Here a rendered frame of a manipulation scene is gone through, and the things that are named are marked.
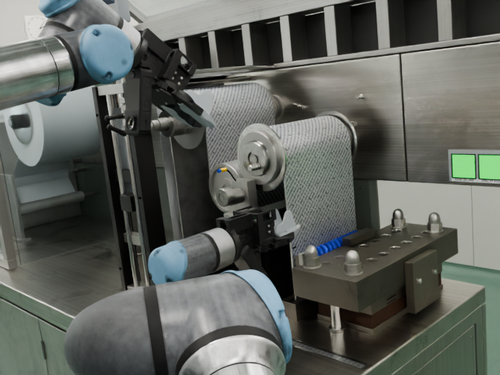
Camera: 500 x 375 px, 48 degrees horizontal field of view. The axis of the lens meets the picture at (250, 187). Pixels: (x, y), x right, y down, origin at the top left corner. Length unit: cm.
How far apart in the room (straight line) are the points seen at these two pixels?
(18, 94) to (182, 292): 31
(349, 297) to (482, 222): 293
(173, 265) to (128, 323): 37
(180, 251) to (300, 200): 35
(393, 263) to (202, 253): 40
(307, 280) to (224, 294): 54
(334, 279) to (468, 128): 45
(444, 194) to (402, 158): 267
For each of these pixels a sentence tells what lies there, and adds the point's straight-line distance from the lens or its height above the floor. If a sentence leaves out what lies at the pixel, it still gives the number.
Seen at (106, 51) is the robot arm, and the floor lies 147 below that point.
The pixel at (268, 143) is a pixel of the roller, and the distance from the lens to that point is 118.
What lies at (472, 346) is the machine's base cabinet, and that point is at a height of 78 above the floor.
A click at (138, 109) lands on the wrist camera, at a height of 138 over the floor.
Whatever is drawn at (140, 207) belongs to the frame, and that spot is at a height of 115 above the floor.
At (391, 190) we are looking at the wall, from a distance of 425.
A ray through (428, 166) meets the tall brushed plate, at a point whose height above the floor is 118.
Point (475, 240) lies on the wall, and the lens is 404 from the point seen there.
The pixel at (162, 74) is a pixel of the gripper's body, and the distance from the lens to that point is 101.
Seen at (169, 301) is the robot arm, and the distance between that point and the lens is 62.
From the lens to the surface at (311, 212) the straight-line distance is 126.
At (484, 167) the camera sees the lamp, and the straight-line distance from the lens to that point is 129.
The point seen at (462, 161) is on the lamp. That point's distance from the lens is 131.
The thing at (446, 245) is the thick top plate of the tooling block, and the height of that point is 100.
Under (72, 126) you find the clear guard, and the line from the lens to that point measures 205.
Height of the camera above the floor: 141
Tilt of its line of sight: 10 degrees down
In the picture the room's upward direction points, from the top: 6 degrees counter-clockwise
